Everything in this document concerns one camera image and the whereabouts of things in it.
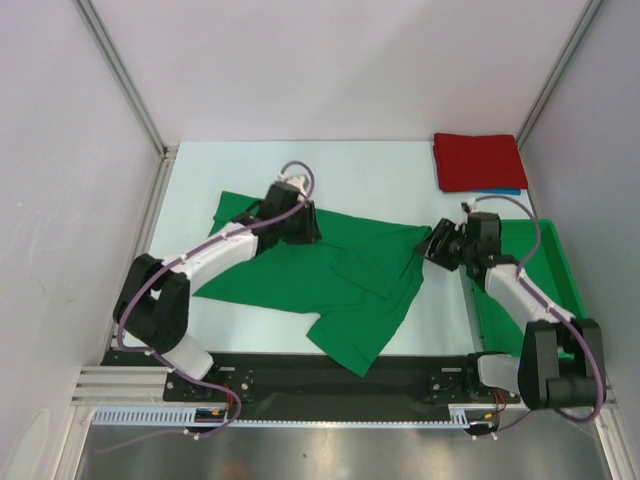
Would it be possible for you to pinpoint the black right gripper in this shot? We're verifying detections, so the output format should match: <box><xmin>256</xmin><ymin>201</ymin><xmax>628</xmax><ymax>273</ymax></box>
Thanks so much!
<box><xmin>412</xmin><ymin>217</ymin><xmax>475</xmax><ymax>271</ymax></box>

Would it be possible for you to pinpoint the green t shirt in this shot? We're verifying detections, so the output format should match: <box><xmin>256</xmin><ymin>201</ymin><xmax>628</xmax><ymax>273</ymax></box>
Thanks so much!
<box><xmin>196</xmin><ymin>210</ymin><xmax>432</xmax><ymax>377</ymax></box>

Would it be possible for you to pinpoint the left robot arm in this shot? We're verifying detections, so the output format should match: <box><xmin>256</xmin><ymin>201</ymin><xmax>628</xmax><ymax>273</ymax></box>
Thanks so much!
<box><xmin>113</xmin><ymin>175</ymin><xmax>321</xmax><ymax>400</ymax></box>

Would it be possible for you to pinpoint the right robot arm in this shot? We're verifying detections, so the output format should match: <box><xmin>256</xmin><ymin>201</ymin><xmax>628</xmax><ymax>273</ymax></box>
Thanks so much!
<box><xmin>414</xmin><ymin>212</ymin><xmax>606</xmax><ymax>415</ymax></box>

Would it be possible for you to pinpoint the folded red t shirt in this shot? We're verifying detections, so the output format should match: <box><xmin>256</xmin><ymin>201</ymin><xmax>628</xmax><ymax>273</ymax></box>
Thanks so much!
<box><xmin>433</xmin><ymin>133</ymin><xmax>528</xmax><ymax>193</ymax></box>

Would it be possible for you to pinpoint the green plastic bin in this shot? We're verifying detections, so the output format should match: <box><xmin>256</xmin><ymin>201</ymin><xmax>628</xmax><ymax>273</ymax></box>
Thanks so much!
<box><xmin>471</xmin><ymin>219</ymin><xmax>586</xmax><ymax>357</ymax></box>

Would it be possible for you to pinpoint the folded blue t shirt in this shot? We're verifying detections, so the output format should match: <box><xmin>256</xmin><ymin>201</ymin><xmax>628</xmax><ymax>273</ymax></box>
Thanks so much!
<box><xmin>474</xmin><ymin>189</ymin><xmax>522</xmax><ymax>196</ymax></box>

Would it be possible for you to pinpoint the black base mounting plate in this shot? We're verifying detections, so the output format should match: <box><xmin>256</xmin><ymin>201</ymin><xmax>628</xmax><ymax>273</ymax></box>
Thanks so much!
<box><xmin>99</xmin><ymin>349</ymin><xmax>521</xmax><ymax>422</ymax></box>

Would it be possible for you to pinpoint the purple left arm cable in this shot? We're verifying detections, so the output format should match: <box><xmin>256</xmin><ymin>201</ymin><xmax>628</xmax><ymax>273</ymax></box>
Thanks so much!
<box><xmin>94</xmin><ymin>159</ymin><xmax>316</xmax><ymax>454</ymax></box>

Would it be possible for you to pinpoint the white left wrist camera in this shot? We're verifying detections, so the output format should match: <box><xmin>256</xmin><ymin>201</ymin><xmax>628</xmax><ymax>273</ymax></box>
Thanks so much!
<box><xmin>276</xmin><ymin>173</ymin><xmax>311</xmax><ymax>197</ymax></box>

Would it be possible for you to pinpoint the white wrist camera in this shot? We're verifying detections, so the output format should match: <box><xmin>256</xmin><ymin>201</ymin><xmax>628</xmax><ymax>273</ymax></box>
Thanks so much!
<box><xmin>276</xmin><ymin>173</ymin><xmax>311</xmax><ymax>197</ymax></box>
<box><xmin>461</xmin><ymin>198</ymin><xmax>479</xmax><ymax>215</ymax></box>

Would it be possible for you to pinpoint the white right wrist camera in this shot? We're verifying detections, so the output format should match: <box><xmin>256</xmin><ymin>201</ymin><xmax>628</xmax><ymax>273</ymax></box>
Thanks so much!
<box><xmin>461</xmin><ymin>198</ymin><xmax>479</xmax><ymax>215</ymax></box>

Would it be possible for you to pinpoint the aluminium left side rail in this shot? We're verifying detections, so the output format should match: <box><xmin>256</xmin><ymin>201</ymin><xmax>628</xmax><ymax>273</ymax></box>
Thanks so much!
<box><xmin>110</xmin><ymin>144</ymin><xmax>179</xmax><ymax>346</ymax></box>

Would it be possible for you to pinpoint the aluminium rail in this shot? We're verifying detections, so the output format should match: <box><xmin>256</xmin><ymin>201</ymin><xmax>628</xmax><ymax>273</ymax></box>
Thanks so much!
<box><xmin>110</xmin><ymin>144</ymin><xmax>179</xmax><ymax>346</ymax></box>
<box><xmin>69</xmin><ymin>364</ymin><xmax>619</xmax><ymax>409</ymax></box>

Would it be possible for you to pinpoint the left aluminium frame post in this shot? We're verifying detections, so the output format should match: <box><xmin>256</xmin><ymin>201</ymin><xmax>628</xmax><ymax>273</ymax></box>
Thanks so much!
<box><xmin>73</xmin><ymin>0</ymin><xmax>167</xmax><ymax>157</ymax></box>

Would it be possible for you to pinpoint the aluminium frame post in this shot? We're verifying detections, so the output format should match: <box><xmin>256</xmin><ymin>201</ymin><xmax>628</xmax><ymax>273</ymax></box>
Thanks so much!
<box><xmin>516</xmin><ymin>0</ymin><xmax>607</xmax><ymax>148</ymax></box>
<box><xmin>73</xmin><ymin>0</ymin><xmax>167</xmax><ymax>157</ymax></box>

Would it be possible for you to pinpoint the grey slotted cable duct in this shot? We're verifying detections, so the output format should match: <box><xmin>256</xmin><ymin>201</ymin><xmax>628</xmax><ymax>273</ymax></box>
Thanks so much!
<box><xmin>92</xmin><ymin>403</ymin><xmax>501</xmax><ymax>430</ymax></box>

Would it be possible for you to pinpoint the aluminium front rail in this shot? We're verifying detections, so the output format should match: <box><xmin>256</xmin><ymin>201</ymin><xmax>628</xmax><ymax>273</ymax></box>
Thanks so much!
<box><xmin>69</xmin><ymin>364</ymin><xmax>619</xmax><ymax>409</ymax></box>

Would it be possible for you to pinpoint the right aluminium frame post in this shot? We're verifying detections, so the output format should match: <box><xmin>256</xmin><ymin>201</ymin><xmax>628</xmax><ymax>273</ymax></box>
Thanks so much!
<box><xmin>516</xmin><ymin>0</ymin><xmax>607</xmax><ymax>148</ymax></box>

